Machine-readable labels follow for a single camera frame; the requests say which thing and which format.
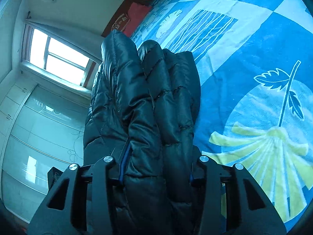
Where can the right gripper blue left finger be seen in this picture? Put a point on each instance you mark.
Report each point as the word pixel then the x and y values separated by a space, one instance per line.
pixel 80 199

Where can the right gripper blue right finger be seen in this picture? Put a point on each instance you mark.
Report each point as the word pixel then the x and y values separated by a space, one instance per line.
pixel 230 201

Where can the black puffer jacket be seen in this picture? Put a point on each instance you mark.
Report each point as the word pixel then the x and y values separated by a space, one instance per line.
pixel 149 97

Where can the left bedroom window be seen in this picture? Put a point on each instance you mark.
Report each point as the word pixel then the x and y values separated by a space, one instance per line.
pixel 57 59

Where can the white glass wardrobe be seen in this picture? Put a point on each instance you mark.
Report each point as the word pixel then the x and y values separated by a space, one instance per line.
pixel 39 130

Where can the grey curtain middle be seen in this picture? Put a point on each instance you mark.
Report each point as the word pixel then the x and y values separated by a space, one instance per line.
pixel 83 41

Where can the blue patterned bed cover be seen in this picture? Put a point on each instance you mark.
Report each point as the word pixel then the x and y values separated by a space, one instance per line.
pixel 254 60

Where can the brown embroidered cushion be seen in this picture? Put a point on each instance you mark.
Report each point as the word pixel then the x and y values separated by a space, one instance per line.
pixel 121 23

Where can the red pillow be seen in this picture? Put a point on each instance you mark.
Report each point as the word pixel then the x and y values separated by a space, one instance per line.
pixel 136 14

